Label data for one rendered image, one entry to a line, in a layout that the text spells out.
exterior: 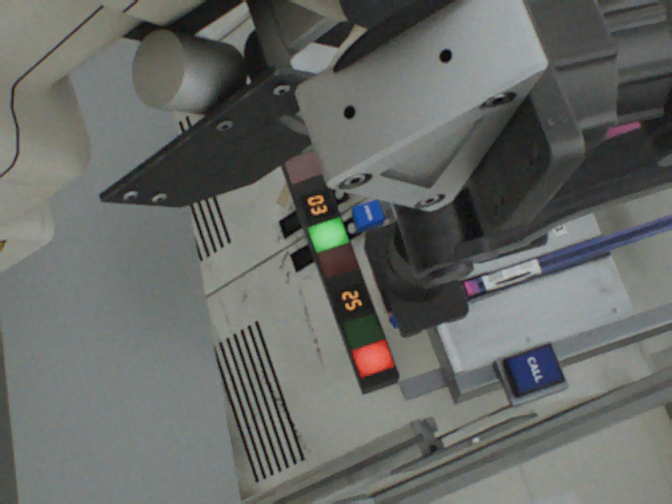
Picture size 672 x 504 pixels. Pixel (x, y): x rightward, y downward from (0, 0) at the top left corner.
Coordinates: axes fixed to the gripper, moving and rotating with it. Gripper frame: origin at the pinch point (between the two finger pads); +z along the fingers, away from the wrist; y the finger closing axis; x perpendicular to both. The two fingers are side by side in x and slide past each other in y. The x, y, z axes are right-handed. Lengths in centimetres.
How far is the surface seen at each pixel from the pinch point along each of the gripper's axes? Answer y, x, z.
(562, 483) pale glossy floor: -11, -43, 156
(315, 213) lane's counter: 14.4, 4.4, 9.9
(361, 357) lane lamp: -1.8, 5.0, 10.2
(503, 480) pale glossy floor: -8, -29, 140
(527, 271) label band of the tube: 0.7, -13.9, 7.8
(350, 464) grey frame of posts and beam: -10.3, 8.8, 21.4
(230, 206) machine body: 37, 9, 63
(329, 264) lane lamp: 8.6, 4.8, 10.0
